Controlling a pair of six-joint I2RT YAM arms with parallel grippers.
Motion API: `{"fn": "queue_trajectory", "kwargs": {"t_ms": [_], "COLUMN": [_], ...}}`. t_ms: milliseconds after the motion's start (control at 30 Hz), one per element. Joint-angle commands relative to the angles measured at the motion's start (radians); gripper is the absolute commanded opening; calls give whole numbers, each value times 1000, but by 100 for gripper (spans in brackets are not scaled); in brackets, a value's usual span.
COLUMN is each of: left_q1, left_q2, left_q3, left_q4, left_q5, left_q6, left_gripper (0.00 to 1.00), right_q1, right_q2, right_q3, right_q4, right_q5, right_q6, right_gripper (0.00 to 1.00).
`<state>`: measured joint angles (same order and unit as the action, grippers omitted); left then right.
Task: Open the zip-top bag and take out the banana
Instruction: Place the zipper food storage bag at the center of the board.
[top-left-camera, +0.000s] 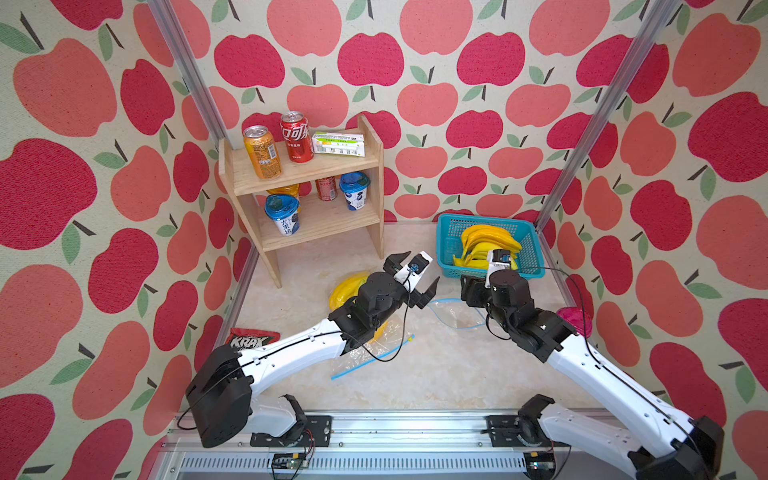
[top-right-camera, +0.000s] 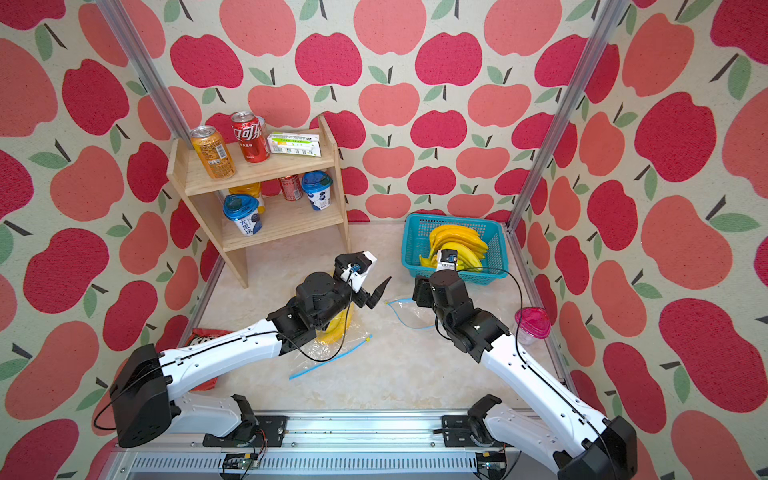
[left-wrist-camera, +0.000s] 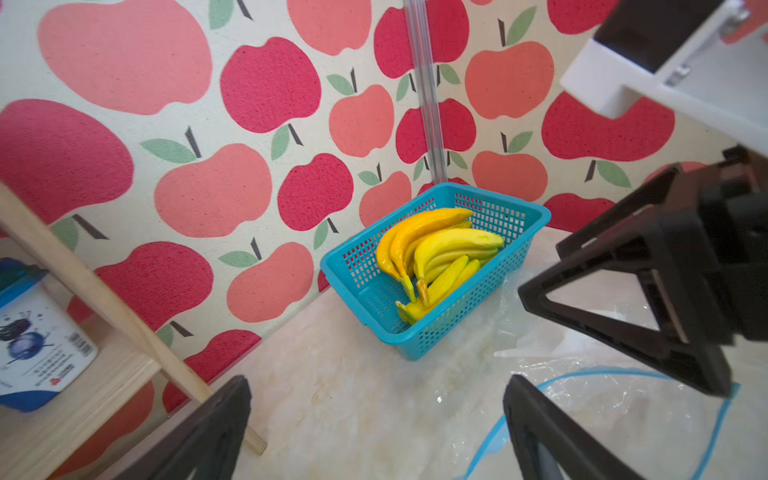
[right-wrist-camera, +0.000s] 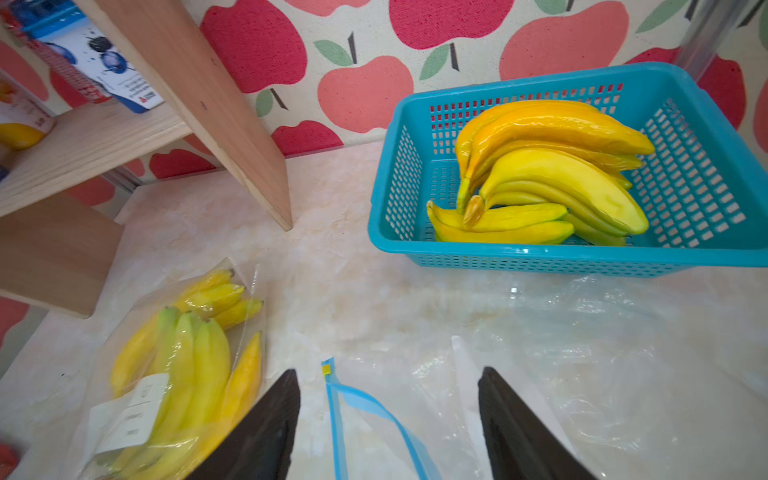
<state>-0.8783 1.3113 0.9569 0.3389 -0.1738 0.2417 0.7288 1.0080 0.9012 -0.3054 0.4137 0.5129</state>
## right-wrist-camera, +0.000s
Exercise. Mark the clear zip-top bag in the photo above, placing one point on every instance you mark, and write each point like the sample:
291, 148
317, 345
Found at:
662, 379
101, 413

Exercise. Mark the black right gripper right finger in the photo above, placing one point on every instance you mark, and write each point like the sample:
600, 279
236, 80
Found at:
519, 444

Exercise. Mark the blue lid yogurt cup back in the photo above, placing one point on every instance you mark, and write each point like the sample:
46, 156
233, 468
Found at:
70, 43

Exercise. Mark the wooden two-tier shelf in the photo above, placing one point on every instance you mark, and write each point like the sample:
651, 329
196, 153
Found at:
56, 252

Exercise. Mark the right aluminium corner post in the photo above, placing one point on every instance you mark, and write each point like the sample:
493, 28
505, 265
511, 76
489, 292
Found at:
710, 23

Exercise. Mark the yellow container on shelf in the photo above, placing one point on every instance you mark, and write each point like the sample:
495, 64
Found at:
24, 123

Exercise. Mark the yellow bananas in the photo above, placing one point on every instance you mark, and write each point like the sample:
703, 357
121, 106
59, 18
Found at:
541, 224

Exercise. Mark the teal plastic basket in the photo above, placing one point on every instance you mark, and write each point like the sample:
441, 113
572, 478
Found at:
703, 191

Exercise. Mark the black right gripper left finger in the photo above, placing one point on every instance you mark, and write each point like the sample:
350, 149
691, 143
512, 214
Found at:
260, 446

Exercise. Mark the yellow banana bunch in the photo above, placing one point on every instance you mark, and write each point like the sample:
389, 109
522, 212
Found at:
195, 373
553, 151

